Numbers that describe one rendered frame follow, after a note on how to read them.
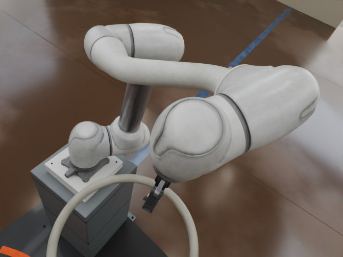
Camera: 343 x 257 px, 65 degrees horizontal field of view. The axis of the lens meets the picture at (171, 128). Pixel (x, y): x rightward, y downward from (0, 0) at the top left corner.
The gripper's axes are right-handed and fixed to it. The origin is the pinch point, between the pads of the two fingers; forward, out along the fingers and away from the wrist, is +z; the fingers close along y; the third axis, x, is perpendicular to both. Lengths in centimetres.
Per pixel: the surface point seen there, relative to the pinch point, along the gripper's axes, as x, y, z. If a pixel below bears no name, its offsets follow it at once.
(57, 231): -21.5, 28.0, 25.0
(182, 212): 11.7, 3.5, 25.2
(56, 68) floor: -165, -84, 213
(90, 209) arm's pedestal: -24, 20, 72
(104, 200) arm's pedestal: -21, 13, 75
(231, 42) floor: -6, -286, 277
